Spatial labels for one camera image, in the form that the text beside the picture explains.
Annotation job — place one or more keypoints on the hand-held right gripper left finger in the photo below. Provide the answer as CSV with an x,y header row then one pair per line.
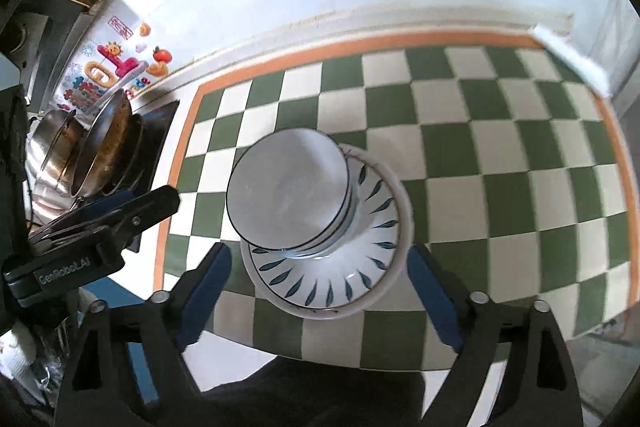
x,y
210,287

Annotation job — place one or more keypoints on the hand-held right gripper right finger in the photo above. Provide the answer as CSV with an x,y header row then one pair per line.
x,y
430,292

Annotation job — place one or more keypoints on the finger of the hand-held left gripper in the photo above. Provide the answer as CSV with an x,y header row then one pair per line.
x,y
145,212

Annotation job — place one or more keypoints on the white plate with red print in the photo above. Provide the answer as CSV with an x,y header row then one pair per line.
x,y
407,227

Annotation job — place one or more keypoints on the white bowl with dark rim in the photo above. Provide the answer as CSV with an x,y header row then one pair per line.
x,y
285,187

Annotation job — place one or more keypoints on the black cooktop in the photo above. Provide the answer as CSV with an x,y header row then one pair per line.
x,y
155,147

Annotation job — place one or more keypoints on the crinkled clear plastic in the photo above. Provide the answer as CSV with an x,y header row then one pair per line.
x,y
42,357

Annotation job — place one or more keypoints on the steel pot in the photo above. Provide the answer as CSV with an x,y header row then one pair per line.
x,y
55,142

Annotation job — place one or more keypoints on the green white checkered mat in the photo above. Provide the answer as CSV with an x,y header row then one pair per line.
x,y
475,147

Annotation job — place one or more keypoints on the grey range hood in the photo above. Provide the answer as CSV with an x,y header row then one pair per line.
x,y
45,17

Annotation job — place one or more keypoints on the colourful wall stickers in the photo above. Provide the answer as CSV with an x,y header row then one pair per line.
x,y
115,67

